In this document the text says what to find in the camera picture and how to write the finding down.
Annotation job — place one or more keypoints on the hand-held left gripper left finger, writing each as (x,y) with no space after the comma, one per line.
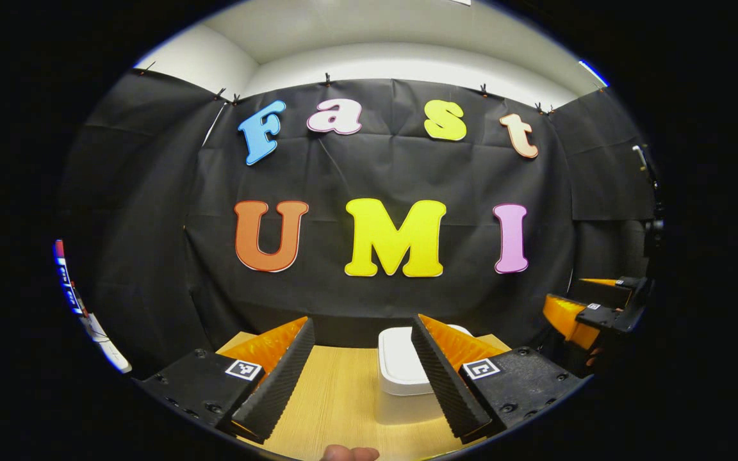
(282,384)

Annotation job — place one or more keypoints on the white side table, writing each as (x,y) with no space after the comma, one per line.
(109,349)

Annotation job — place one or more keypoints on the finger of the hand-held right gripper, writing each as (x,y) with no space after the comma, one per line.
(603,318)
(606,293)

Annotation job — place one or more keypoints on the row of black cloth clips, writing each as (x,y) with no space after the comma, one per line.
(327,79)

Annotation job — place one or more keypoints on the white desktop garbage bin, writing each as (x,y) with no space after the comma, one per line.
(401,358)

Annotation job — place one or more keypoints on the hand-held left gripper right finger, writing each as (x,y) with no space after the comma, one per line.
(446,384)

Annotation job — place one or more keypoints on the wooden desktop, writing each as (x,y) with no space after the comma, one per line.
(343,403)

